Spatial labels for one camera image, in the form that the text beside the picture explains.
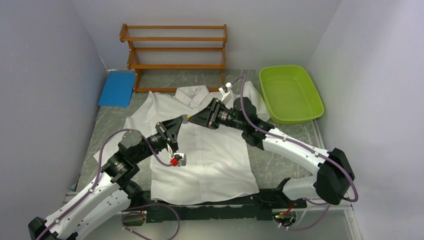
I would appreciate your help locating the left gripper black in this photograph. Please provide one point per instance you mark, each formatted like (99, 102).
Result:
(169, 129)

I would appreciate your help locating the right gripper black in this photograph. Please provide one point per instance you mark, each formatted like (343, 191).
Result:
(207, 116)

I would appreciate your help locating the yellow brooch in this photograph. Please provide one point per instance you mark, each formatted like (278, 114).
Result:
(185, 119)

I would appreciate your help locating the white shirt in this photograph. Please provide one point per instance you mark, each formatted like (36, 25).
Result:
(218, 166)

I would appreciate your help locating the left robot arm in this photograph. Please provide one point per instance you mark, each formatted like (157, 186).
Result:
(113, 175)

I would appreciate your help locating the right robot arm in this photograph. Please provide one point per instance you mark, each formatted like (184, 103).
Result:
(331, 173)

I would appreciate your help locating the blue board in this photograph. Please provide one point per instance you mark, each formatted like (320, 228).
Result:
(118, 89)

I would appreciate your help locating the wooden shoe rack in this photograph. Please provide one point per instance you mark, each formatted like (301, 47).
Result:
(174, 47)

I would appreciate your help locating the green plastic basin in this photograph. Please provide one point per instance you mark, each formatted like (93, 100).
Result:
(290, 95)

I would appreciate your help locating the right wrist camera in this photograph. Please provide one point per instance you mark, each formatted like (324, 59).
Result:
(226, 92)

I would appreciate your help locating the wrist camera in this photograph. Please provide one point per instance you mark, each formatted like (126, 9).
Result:
(177, 159)
(226, 92)

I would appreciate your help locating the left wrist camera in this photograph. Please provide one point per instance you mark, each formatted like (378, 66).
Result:
(177, 159)

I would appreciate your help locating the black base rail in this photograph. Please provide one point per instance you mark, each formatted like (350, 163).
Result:
(260, 206)

